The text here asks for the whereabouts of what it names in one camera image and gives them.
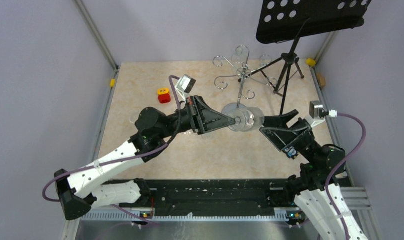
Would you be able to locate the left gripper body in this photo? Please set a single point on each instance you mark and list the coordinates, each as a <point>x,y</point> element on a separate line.
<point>188,109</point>

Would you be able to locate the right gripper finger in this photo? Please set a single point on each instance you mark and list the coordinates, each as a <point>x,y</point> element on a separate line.
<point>279,121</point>
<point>283,138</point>

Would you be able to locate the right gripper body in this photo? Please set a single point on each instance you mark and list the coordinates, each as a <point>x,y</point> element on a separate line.
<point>303,142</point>

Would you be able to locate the glass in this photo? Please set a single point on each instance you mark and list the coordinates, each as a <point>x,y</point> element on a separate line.
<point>246,118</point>
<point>133,116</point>
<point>240,56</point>

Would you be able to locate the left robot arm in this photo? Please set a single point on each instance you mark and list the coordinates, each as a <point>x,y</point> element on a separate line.
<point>86,188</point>

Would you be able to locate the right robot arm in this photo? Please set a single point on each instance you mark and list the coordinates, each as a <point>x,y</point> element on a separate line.
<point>316,191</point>

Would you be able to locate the chrome wine glass rack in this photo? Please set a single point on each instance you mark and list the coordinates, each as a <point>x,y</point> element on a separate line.
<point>243,74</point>

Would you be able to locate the red and yellow block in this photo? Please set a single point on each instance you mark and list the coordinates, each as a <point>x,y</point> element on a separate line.
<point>163,95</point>

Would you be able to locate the yellow corner clip right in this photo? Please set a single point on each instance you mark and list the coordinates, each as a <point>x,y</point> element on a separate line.
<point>311,62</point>

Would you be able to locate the black music stand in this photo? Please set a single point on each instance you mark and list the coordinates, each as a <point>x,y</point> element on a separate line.
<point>290,20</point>

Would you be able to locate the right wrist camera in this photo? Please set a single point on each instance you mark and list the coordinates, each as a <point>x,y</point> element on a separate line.
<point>317,113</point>

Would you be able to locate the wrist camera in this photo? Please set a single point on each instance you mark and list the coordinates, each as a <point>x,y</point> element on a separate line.
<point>184,86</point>
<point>317,113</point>

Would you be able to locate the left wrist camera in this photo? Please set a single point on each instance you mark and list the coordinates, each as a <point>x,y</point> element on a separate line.
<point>184,86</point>

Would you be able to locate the brown wall clip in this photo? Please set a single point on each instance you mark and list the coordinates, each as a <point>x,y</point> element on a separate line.
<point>321,80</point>

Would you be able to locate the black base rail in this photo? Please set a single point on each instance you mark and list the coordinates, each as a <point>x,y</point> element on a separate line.
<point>219,198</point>

